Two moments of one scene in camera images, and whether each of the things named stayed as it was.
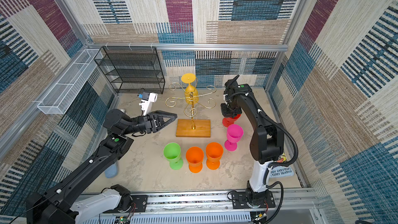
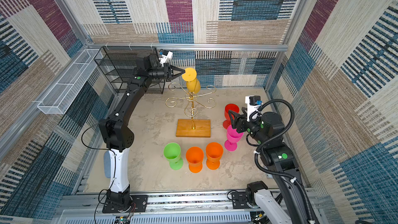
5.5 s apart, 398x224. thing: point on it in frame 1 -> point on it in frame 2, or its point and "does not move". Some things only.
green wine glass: [172, 152] does not move
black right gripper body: [228, 111] -> [252, 127]
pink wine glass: [235, 133] does not move
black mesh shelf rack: [131, 69] does not move
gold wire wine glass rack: [192, 127] does not move
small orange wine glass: [195, 156] does not move
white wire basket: [58, 99] does not move
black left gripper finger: [163, 113] -> [175, 68]
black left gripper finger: [166, 123] -> [178, 69]
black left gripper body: [147, 124] -> [158, 73]
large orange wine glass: [214, 152] does not move
